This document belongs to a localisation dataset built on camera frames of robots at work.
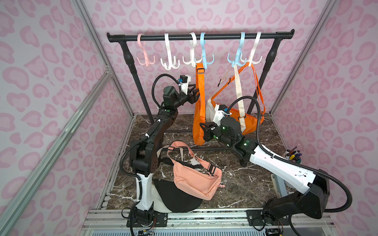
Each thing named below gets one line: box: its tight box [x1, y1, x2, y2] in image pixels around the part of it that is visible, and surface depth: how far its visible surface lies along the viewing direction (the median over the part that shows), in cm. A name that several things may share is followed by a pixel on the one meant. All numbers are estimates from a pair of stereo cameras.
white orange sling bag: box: [205, 62, 258, 134], surface depth 73 cm
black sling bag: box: [153, 157, 210, 213], surface depth 78 cm
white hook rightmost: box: [240, 31, 263, 67], surface depth 59 cm
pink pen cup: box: [292, 154, 303, 165], surface depth 82 cm
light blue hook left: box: [200, 32, 215, 70], surface depth 60 cm
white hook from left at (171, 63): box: [159, 33, 181, 71], surface depth 58 cm
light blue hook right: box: [226, 31, 248, 68], surface depth 59 cm
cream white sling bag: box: [152, 145, 184, 214], surface depth 79 cm
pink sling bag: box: [167, 141, 225, 201], surface depth 81 cm
